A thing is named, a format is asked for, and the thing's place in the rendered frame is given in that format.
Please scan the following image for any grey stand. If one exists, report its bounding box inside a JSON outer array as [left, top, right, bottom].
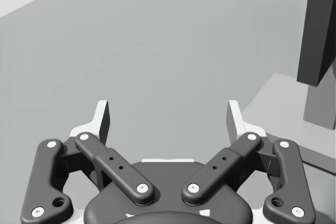
[[243, 68, 336, 174]]

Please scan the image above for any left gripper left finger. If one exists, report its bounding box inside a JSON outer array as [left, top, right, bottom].
[[20, 100, 155, 224]]

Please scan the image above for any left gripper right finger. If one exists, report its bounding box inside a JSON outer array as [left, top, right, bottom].
[[181, 100, 316, 224]]

